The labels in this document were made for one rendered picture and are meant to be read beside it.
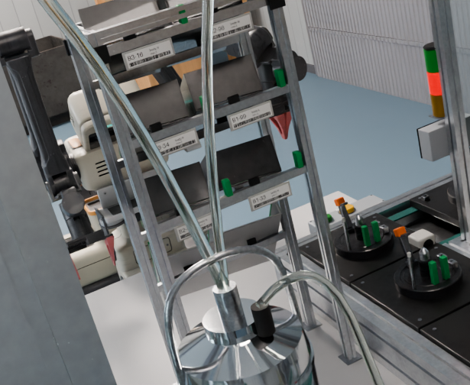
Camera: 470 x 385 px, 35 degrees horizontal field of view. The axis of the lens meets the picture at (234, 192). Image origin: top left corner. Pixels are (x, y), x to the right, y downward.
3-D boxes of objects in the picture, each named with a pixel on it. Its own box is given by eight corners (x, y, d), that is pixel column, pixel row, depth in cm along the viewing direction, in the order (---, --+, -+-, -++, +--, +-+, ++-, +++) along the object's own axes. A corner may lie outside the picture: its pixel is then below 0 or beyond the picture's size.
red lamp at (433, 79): (425, 93, 165) (421, 72, 163) (443, 86, 166) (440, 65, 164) (439, 96, 160) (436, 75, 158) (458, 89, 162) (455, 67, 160)
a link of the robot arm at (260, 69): (266, 51, 182) (249, 59, 179) (286, 50, 177) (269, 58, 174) (272, 79, 185) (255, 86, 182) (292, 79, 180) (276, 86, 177)
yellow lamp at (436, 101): (428, 114, 166) (425, 94, 165) (445, 108, 168) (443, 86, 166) (442, 118, 162) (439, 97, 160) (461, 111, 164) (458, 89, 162)
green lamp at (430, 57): (421, 71, 163) (418, 50, 161) (440, 64, 164) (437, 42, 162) (436, 74, 158) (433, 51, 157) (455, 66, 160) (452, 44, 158)
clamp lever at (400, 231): (405, 262, 163) (392, 229, 163) (413, 259, 164) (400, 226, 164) (413, 262, 160) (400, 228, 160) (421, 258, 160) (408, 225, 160)
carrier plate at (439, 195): (410, 205, 198) (408, 198, 197) (481, 173, 206) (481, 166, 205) (472, 233, 177) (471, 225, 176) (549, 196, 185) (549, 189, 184)
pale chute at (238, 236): (222, 276, 179) (215, 260, 181) (273, 259, 181) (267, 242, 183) (222, 234, 153) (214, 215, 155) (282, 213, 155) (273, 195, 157)
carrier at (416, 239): (298, 254, 188) (287, 209, 184) (377, 219, 196) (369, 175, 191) (351, 290, 167) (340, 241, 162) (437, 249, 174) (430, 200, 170)
